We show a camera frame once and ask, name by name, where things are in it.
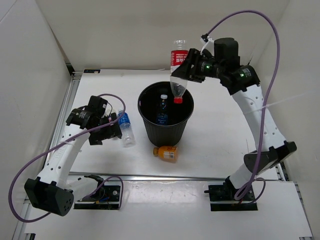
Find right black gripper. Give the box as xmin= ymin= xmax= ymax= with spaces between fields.
xmin=172 ymin=48 xmax=225 ymax=83

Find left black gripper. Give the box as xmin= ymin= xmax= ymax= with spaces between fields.
xmin=88 ymin=112 xmax=122 ymax=145

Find blue label bottle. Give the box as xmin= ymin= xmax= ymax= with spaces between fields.
xmin=117 ymin=108 xmax=135 ymax=147
xmin=156 ymin=94 xmax=168 ymax=126

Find red cap clear bottle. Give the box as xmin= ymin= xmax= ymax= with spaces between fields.
xmin=170 ymin=39 xmax=188 ymax=104

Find orange juice bottle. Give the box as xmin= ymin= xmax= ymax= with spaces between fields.
xmin=152 ymin=146 xmax=178 ymax=163

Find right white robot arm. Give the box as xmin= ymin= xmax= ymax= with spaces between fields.
xmin=171 ymin=37 xmax=297 ymax=200

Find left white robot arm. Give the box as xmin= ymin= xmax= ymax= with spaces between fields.
xmin=24 ymin=95 xmax=120 ymax=216

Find black plastic bin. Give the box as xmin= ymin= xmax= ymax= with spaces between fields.
xmin=137 ymin=81 xmax=194 ymax=147

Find blue sticker left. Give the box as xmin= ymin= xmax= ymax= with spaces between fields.
xmin=83 ymin=69 xmax=101 ymax=74

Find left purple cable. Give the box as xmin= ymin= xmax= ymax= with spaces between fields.
xmin=8 ymin=93 xmax=126 ymax=223

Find purple cable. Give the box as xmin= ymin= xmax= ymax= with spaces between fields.
xmin=8 ymin=93 xmax=126 ymax=223
xmin=202 ymin=9 xmax=280 ymax=207

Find left aluminium frame rail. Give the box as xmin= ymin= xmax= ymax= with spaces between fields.
xmin=52 ymin=71 xmax=83 ymax=142

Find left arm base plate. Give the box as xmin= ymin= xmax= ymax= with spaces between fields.
xmin=73 ymin=181 xmax=122 ymax=211

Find white cable tie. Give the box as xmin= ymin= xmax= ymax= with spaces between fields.
xmin=244 ymin=93 xmax=306 ymax=115

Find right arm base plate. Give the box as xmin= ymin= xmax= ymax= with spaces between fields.
xmin=204 ymin=185 xmax=258 ymax=212

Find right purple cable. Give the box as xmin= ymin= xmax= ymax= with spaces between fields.
xmin=202 ymin=9 xmax=280 ymax=207

